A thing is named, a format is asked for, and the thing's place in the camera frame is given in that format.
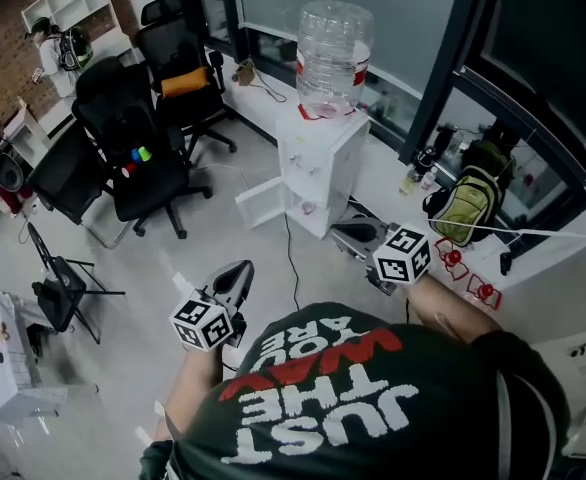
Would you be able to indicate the clear bottle with white cap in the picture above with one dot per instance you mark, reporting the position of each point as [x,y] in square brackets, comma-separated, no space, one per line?
[428,179]

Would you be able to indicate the clear bottle with yellow liquid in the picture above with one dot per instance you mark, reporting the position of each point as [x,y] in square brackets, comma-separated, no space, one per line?
[407,183]

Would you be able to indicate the white water dispenser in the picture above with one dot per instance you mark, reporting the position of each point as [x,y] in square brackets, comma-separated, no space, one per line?
[323,168]

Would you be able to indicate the black folding chair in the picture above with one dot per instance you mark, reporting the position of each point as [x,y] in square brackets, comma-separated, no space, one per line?
[60,283]

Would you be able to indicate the tan pouch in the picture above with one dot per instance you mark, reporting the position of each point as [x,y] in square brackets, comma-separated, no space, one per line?
[245,72]

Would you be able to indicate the person's right forearm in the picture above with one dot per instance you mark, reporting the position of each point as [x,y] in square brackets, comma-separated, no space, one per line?
[448,305]

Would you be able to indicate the orange cushion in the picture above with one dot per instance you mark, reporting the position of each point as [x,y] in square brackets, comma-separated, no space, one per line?
[185,82]

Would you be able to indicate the small black device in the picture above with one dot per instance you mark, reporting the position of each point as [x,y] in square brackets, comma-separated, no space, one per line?
[506,264]

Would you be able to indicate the white shelf unit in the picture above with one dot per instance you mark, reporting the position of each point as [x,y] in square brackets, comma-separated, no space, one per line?
[68,3]

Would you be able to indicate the clear water bottle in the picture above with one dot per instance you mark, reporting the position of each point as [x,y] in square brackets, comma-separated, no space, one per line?
[334,58]

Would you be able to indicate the black flask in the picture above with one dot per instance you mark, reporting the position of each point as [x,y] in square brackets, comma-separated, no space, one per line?
[425,159]

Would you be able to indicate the person's left forearm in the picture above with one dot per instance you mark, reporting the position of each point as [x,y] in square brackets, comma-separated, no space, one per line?
[193,388]

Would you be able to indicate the green cup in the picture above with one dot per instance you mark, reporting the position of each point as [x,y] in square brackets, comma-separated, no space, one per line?
[145,154]

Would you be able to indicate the blue cup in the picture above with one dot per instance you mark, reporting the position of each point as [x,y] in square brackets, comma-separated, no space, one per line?
[135,156]

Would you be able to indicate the black mesh chair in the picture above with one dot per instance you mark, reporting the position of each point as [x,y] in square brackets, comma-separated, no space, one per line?
[65,178]

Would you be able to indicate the thin white rod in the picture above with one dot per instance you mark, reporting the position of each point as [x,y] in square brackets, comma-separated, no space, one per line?
[523,230]

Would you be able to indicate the red bottle cap seal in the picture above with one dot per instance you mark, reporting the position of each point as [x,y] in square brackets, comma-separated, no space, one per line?
[452,259]
[485,292]

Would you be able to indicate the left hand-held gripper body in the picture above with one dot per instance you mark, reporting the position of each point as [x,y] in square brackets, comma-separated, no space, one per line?
[200,320]

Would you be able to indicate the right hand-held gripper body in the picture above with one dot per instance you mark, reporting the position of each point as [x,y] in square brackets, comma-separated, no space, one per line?
[402,255]

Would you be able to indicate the black office chair with headrest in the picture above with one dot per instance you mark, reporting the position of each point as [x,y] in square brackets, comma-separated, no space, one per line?
[173,43]

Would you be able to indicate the white table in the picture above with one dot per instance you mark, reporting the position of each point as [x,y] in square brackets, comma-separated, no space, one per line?
[3,358]

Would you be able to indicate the dark green printed shirt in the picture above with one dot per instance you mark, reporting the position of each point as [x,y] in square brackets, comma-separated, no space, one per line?
[373,408]

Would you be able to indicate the green backpack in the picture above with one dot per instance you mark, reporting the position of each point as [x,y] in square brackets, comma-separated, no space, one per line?
[468,203]

